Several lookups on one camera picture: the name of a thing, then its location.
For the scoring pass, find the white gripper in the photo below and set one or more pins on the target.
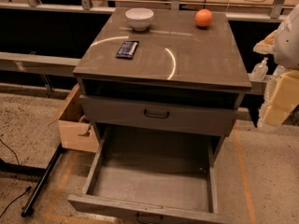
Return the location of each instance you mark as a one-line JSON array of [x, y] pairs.
[[288, 44]]

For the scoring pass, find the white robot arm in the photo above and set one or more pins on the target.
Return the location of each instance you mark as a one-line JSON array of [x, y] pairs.
[[281, 94]]

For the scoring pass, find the grey middle drawer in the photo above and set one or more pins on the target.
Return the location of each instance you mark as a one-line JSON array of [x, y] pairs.
[[157, 116]]

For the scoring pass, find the grey drawer cabinet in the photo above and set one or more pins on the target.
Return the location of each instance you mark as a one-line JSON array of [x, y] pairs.
[[175, 63]]

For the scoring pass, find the grey open bottom drawer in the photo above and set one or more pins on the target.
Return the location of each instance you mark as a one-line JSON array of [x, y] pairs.
[[152, 177]]

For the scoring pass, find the clear sanitizer bottle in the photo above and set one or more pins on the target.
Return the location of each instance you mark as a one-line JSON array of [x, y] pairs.
[[260, 70]]

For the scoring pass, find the orange fruit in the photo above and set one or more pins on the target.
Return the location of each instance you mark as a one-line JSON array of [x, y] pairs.
[[203, 18]]

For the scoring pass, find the white ceramic bowl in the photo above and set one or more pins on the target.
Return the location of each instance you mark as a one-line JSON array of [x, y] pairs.
[[139, 18]]

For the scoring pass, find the dark blue snack packet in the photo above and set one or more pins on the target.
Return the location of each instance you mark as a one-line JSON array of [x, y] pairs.
[[127, 50]]

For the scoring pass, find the cardboard box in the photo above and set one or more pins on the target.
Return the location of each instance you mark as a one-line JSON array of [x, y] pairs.
[[76, 132]]

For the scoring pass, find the black metal floor bar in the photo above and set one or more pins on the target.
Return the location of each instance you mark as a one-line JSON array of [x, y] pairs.
[[28, 209]]

